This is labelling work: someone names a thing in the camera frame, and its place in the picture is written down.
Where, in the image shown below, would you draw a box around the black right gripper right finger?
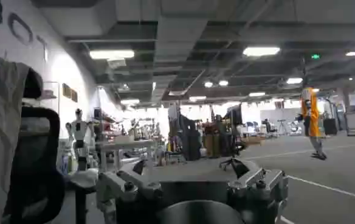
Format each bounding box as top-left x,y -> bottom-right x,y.
228,158 -> 289,214

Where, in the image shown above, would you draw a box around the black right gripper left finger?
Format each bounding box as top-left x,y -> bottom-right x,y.
97,159 -> 164,214

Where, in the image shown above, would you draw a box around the white work table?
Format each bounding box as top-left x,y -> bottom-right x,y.
95,138 -> 157,173

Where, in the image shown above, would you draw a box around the black swivel chair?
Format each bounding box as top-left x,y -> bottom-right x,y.
219,105 -> 247,171

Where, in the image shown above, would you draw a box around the brown cardboard boxes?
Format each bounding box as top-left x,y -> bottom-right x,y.
202,133 -> 221,158

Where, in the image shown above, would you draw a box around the white humanoid robot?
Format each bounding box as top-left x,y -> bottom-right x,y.
64,108 -> 95,172

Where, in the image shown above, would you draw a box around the person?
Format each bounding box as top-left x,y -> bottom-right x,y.
295,87 -> 328,161

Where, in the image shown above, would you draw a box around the rack with dark clothes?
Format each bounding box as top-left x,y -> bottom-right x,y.
167,103 -> 202,162

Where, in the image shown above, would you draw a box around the black bin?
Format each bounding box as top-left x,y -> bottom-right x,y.
322,117 -> 339,136

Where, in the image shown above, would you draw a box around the black mesh office chair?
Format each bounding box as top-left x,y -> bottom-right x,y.
1,68 -> 66,224

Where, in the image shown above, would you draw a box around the rectangular ceiling light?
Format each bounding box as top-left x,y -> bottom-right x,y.
243,46 -> 281,57
89,49 -> 135,60

